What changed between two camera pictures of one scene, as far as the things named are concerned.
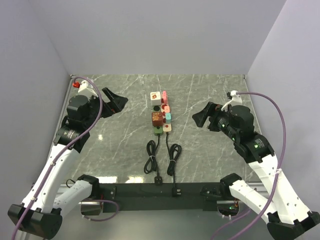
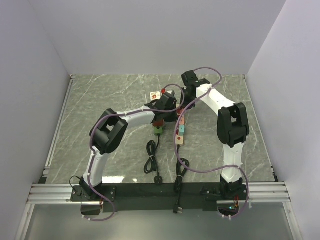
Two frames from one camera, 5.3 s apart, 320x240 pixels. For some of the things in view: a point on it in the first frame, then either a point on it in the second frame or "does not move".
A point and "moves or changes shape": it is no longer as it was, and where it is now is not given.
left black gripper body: x=94 y=103 to x=170 y=116
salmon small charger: x=167 y=109 moves or changes shape
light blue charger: x=168 y=116 moves or changes shape
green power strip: x=158 y=130 does not move
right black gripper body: x=220 y=121 to x=187 y=99
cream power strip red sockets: x=167 y=127 to x=179 y=139
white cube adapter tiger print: x=155 y=98 does not move
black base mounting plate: x=158 y=196 does not move
